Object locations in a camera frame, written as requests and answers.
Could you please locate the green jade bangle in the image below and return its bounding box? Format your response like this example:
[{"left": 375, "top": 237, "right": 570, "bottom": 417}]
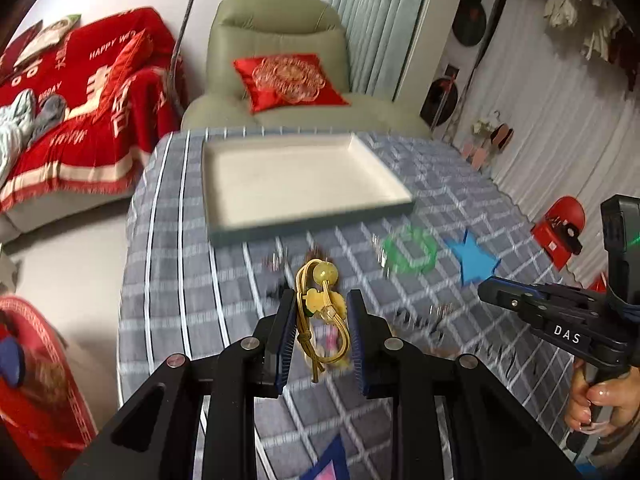
[{"left": 381, "top": 226, "right": 438, "bottom": 274}]

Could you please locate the light blue clothes pile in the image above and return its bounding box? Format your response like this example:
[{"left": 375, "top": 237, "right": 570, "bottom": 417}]
[{"left": 0, "top": 89, "right": 67, "bottom": 184}]

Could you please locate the right hand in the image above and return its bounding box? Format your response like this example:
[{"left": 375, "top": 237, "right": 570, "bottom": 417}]
[{"left": 564, "top": 359, "right": 640, "bottom": 434}]

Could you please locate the red embroidered cushion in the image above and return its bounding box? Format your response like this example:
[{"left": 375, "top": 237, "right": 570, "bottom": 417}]
[{"left": 232, "top": 53, "right": 350, "bottom": 114}]

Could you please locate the green leather armchair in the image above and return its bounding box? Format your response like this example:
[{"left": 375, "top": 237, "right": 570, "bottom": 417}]
[{"left": 181, "top": 0, "right": 431, "bottom": 138}]

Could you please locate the red round rug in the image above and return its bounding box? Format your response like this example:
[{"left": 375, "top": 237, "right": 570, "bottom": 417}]
[{"left": 1, "top": 296, "right": 98, "bottom": 479}]

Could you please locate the white jewelry tray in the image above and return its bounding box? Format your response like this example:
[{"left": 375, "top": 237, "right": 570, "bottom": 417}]
[{"left": 202, "top": 133, "right": 416, "bottom": 247}]

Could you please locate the red box on floor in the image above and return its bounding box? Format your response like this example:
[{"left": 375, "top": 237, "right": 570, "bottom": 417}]
[{"left": 530, "top": 195, "right": 586, "bottom": 270}]

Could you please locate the blue star patch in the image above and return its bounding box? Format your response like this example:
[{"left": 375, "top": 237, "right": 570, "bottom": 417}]
[{"left": 445, "top": 230, "right": 500, "bottom": 286}]

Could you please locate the light blue curtain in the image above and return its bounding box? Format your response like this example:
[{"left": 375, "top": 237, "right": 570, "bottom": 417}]
[{"left": 331, "top": 0, "right": 423, "bottom": 100}]

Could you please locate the grey checked tablecloth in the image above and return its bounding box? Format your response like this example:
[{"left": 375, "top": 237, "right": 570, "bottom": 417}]
[{"left": 116, "top": 127, "right": 586, "bottom": 480}]

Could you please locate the red sofa blanket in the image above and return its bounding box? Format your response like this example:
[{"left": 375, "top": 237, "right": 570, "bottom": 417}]
[{"left": 1, "top": 6, "right": 180, "bottom": 211}]

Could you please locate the yellow cord bead bracelet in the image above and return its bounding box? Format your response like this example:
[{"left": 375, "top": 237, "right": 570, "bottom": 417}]
[{"left": 294, "top": 258, "right": 352, "bottom": 385}]

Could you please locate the flexible camera stand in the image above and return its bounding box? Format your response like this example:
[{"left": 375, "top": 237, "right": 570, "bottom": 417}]
[{"left": 167, "top": 0, "right": 195, "bottom": 115}]

